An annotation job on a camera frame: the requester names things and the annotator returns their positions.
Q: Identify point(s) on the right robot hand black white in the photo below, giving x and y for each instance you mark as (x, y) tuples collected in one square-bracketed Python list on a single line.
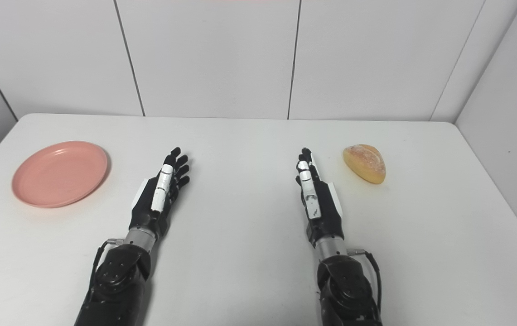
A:
[(324, 213)]

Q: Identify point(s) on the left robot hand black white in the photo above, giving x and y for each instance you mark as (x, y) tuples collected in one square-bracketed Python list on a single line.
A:
[(149, 213)]

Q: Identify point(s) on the golden bread roll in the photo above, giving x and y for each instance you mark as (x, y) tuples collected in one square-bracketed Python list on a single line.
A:
[(365, 162)]

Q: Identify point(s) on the pink round plate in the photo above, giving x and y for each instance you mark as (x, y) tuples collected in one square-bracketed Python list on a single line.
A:
[(60, 173)]

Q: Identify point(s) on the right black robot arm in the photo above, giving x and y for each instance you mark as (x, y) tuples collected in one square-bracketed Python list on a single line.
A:
[(344, 285)]

